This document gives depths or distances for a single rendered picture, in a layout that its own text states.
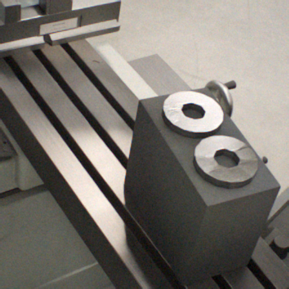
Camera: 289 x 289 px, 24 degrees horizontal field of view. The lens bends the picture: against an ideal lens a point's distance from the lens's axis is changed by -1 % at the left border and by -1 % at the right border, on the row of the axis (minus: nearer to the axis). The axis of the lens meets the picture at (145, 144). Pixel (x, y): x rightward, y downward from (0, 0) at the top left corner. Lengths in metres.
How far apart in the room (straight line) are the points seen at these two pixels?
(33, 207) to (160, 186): 0.49
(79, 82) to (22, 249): 0.43
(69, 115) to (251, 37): 2.08
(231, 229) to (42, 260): 0.75
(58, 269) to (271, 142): 1.27
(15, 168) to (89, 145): 0.19
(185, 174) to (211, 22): 2.39
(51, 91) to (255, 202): 0.52
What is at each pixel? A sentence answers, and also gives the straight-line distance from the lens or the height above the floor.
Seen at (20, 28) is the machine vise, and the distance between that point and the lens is 1.36.
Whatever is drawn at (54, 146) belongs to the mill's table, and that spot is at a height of 0.91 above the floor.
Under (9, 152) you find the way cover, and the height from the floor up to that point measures 0.84.
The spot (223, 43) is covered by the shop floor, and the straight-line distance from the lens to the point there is 3.15.
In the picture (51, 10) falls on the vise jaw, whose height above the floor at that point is 0.99.
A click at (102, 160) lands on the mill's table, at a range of 1.17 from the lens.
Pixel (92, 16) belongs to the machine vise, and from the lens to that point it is 1.43.
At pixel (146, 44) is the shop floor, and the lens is 3.03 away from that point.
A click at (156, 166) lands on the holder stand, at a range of 0.99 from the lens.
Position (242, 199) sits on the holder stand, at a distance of 0.91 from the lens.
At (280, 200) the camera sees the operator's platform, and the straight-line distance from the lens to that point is 1.91.
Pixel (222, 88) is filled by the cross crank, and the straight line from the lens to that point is 1.78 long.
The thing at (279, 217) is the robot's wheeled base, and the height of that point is 0.59.
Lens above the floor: 1.74
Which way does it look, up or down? 43 degrees down
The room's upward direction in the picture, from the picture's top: 11 degrees clockwise
